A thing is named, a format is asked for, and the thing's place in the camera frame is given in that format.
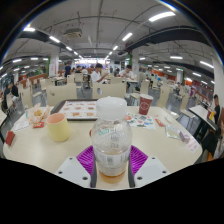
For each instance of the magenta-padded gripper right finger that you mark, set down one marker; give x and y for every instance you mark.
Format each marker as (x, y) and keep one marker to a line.
(151, 171)

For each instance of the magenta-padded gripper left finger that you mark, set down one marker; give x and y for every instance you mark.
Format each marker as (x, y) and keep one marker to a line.
(71, 171)

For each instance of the clear tea bottle white cap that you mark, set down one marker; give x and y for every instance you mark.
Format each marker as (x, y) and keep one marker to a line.
(111, 140)

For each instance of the flat round red coaster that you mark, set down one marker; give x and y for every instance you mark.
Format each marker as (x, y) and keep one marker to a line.
(89, 133)

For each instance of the clear wrapped packet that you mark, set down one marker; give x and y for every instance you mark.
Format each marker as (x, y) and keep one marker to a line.
(173, 132)

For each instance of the yellow mug pink inside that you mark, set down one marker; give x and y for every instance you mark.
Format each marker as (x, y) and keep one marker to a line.
(59, 128)

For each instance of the white paper receipt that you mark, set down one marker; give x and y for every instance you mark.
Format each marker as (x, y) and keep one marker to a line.
(193, 145)

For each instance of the red sauce packet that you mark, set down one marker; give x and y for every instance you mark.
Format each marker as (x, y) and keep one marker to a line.
(160, 122)

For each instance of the colourful sticker leaflet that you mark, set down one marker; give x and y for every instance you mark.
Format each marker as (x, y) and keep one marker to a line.
(141, 121)

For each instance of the printed paper tray liner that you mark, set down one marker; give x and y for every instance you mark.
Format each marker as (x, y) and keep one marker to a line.
(78, 110)

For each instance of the red paper cup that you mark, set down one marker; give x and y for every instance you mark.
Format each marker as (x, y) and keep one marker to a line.
(145, 105)

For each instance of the white paper card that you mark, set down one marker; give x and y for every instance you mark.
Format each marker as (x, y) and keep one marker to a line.
(21, 125)

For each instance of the small clear blue bottle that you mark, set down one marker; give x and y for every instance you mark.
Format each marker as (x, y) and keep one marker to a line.
(26, 113)

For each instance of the beige chair with round hole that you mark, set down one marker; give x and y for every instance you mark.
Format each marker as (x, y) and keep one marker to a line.
(63, 93)
(110, 90)

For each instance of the beige neighbouring table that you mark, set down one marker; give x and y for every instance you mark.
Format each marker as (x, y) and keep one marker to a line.
(2, 116)
(206, 115)

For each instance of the group of beige chairs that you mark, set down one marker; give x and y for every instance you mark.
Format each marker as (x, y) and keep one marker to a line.
(144, 87)

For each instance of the person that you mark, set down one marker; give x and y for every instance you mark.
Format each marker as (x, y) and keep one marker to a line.
(67, 70)
(14, 90)
(6, 96)
(127, 73)
(217, 110)
(96, 76)

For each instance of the ceiling air conditioner unit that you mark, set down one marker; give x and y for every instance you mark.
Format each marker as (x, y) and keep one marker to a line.
(73, 33)

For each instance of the group of ceiling lights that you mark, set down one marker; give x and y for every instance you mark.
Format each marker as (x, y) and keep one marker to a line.
(161, 16)

